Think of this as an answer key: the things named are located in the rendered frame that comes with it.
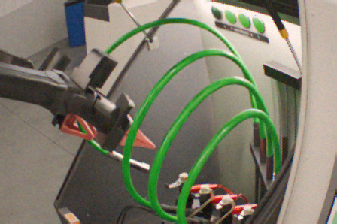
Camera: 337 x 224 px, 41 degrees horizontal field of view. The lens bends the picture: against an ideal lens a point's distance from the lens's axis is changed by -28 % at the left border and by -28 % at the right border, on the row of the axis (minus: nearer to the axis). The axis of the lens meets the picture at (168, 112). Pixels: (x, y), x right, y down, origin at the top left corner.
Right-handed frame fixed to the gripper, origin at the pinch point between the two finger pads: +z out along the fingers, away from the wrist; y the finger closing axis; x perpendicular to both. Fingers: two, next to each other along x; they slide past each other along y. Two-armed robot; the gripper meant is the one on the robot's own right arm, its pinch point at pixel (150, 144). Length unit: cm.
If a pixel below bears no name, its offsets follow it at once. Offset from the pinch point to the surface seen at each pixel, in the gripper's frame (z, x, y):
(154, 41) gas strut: 0.5, 34.4, 15.5
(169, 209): 7.1, -9.4, -8.0
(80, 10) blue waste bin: 65, 609, -12
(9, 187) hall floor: 25, 237, -142
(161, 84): -8.3, -8.8, 11.1
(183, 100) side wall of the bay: 16.3, 36.4, 6.8
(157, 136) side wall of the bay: 15.3, 34.3, -3.6
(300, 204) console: 14.4, -38.5, 10.0
